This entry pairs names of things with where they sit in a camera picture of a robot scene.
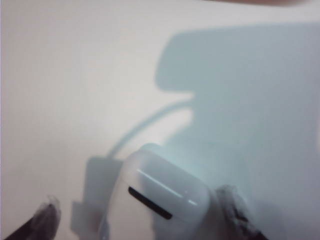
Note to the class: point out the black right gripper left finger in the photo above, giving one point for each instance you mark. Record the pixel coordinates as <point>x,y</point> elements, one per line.
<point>37,222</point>

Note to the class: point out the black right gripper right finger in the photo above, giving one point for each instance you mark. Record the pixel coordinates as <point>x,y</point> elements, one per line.
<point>237,215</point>

